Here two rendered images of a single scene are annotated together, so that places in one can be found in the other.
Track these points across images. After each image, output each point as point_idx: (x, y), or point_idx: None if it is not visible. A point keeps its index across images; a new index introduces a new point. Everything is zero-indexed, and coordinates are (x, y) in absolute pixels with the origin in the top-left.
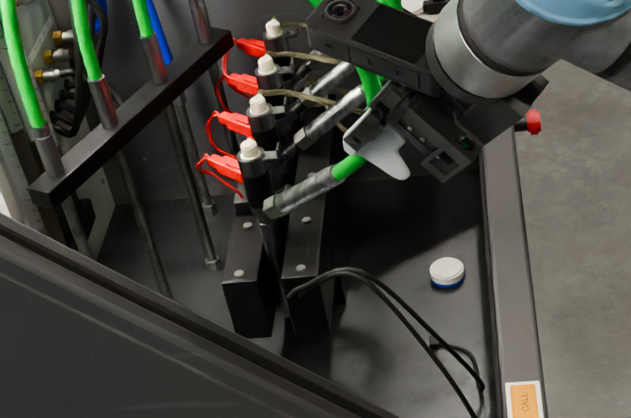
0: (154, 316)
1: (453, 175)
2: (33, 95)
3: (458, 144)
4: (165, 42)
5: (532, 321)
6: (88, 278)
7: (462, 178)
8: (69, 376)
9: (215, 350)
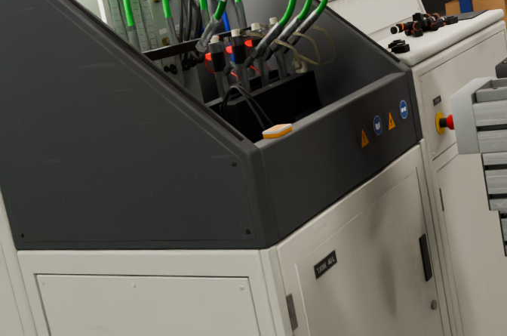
0: (90, 20)
1: None
2: (129, 9)
3: None
4: None
5: (316, 118)
6: (69, 1)
7: None
8: (59, 48)
9: (110, 37)
